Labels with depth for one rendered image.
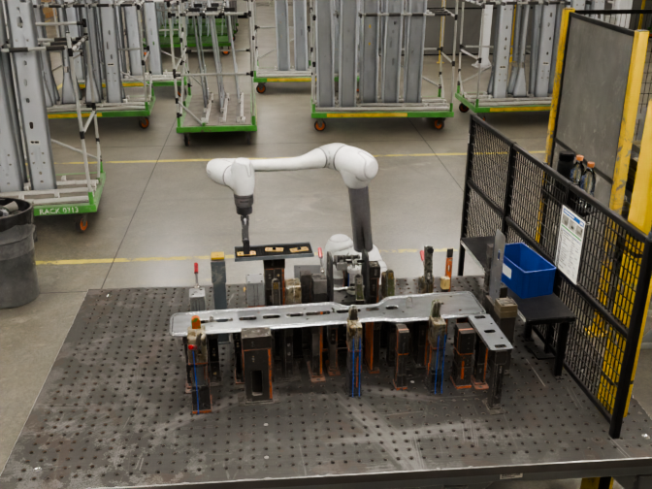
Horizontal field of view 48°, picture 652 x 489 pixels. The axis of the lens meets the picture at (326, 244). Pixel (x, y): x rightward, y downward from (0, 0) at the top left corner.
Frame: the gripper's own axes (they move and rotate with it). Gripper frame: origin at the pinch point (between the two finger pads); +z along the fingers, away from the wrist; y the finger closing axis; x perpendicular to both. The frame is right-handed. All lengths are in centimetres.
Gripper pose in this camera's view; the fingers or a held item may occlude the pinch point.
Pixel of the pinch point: (245, 245)
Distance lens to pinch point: 339.7
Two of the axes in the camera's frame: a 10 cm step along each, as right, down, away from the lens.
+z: 0.0, 9.2, 4.0
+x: 9.9, -0.6, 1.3
